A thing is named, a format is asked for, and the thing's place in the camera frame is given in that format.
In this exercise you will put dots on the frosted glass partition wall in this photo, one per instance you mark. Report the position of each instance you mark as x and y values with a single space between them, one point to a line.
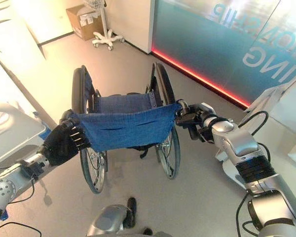
227 47

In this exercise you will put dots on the white hospital bed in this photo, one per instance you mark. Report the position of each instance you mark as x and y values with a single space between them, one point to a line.
12 121

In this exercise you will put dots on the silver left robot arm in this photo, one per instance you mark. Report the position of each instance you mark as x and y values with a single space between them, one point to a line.
17 177

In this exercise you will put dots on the cardboard box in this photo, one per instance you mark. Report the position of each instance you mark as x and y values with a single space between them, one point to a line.
85 21

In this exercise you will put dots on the white rolling stand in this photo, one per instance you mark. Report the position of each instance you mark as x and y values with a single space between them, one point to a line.
104 29

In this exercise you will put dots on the blue fabric wheelchair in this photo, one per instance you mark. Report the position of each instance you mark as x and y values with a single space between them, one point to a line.
125 123

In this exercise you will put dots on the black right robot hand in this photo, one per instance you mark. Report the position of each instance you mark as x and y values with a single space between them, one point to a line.
191 117

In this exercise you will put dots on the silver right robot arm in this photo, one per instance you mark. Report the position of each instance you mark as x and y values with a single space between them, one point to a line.
254 168

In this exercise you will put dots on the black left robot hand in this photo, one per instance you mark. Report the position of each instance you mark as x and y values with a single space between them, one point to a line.
59 145

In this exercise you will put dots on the silver robot leg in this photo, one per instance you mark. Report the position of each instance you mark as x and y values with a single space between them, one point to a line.
108 221

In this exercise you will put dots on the dark robot foot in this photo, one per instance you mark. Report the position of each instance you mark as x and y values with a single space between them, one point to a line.
132 209

